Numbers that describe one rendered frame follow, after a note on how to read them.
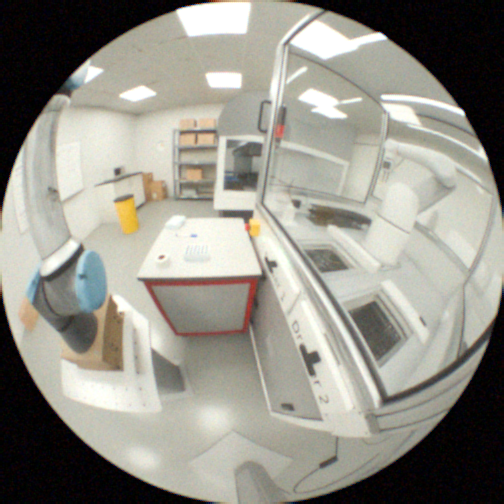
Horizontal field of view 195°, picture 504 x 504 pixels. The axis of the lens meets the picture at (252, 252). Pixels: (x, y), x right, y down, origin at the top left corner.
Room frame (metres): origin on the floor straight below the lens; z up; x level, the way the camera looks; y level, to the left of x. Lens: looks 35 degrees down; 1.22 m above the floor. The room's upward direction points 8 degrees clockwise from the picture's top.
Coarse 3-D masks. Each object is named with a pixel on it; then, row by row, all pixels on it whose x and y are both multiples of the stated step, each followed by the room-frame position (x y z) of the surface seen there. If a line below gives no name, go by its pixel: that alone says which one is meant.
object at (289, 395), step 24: (264, 264) 0.57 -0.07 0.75; (264, 288) 0.50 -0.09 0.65; (264, 312) 0.42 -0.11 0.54; (264, 336) 0.34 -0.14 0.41; (288, 336) 0.21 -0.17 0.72; (264, 360) 0.23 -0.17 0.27; (288, 360) 0.14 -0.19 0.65; (264, 384) 0.10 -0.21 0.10; (288, 384) 0.06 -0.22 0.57; (288, 408) -0.05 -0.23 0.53; (312, 408) -0.04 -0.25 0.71
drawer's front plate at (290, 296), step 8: (264, 248) 0.52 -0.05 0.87; (272, 248) 0.45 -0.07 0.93; (264, 256) 0.51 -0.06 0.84; (272, 256) 0.43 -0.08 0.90; (280, 256) 0.40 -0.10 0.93; (280, 264) 0.36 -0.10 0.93; (280, 272) 0.35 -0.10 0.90; (288, 272) 0.33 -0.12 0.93; (272, 280) 0.38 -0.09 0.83; (280, 280) 0.33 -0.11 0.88; (288, 280) 0.30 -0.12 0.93; (280, 288) 0.32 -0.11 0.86; (288, 288) 0.28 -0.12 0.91; (296, 288) 0.26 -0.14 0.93; (280, 296) 0.30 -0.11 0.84; (288, 296) 0.27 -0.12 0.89; (296, 296) 0.25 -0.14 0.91; (288, 304) 0.25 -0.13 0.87
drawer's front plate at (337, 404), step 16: (304, 304) 0.21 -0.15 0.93; (288, 320) 0.22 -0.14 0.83; (304, 320) 0.18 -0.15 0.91; (304, 336) 0.15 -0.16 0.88; (320, 336) 0.13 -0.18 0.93; (320, 352) 0.09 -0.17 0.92; (320, 368) 0.06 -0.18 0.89; (336, 368) 0.05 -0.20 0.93; (336, 384) 0.01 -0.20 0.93; (336, 400) -0.02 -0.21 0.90
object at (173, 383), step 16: (128, 320) 0.13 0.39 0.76; (128, 336) 0.07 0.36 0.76; (128, 352) 0.02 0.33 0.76; (128, 368) -0.02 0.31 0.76; (160, 368) 0.04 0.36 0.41; (176, 368) 0.09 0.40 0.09; (112, 384) -0.11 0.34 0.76; (128, 384) -0.07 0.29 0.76; (160, 384) -0.04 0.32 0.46; (176, 384) -0.02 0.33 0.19
